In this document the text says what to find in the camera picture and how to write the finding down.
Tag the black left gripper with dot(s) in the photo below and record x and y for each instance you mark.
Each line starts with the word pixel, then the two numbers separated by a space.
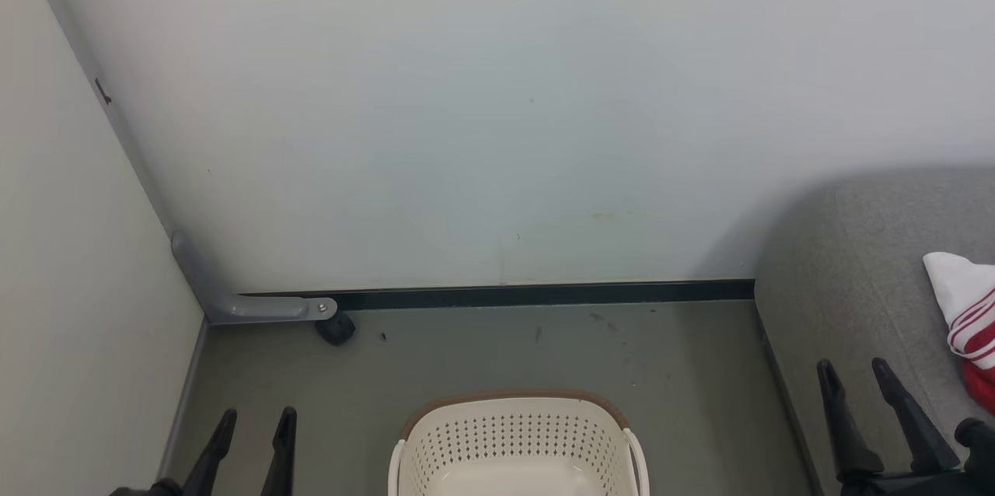
pixel 155 490

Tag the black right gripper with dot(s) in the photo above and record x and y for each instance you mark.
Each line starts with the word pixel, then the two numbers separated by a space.
pixel 909 485

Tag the red and white striped garment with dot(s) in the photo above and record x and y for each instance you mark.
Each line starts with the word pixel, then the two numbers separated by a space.
pixel 964 286

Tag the grey fabric sofa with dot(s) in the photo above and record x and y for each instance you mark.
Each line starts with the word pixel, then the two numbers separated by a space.
pixel 855 263

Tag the grey metal partition foot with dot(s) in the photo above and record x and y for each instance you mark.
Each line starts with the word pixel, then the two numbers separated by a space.
pixel 256 308

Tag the black caster wheel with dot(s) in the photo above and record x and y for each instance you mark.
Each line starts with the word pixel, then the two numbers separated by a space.
pixel 336 329

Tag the cream perforated plastic laundry basket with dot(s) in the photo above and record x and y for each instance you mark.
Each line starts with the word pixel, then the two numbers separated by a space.
pixel 513 434

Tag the black baseboard strip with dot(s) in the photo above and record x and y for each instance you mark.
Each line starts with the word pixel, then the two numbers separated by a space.
pixel 544 295

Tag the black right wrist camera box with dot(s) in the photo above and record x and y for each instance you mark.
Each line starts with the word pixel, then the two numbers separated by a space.
pixel 979 441

